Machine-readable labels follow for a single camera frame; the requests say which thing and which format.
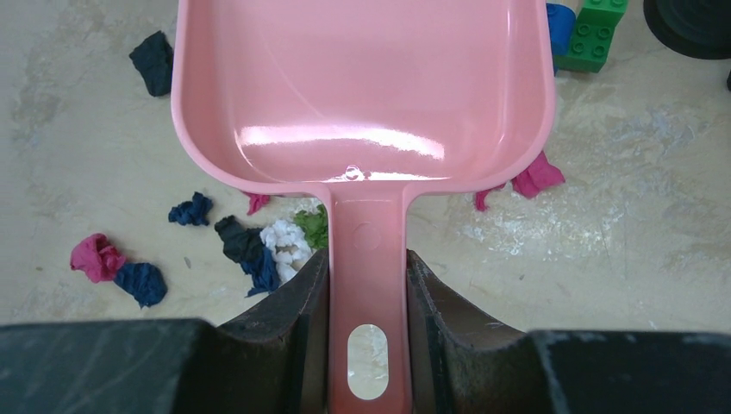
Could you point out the round magenta paper ball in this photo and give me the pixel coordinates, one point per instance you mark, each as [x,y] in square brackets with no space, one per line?
[97,258]

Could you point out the green duplo block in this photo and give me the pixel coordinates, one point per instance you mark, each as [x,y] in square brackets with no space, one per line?
[592,33]

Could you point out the small blue paper scrap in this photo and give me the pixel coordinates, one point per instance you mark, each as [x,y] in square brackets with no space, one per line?
[192,212]

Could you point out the pink paper scrap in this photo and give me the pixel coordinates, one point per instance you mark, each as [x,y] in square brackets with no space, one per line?
[537,177]

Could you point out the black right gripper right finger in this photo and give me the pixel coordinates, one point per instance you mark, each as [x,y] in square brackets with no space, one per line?
[466,361]

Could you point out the magenta paper scrap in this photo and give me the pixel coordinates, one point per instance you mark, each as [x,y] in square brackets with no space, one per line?
[256,202]

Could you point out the blue duplo block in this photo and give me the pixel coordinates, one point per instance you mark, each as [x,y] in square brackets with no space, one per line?
[561,17]

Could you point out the white paper scrap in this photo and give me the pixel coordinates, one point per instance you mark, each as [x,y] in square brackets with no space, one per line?
[286,241]

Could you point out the dark blue paper scrap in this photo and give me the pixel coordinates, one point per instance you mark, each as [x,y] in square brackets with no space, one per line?
[143,281]

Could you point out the green paper scrap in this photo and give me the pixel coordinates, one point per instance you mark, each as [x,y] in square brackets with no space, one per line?
[315,226]

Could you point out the pink dustpan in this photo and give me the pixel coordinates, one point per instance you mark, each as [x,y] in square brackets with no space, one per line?
[365,105]

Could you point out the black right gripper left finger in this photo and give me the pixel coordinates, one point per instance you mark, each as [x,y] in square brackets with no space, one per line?
[273,358]

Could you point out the black microphone stand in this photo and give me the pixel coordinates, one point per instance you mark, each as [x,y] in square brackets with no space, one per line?
[699,29]

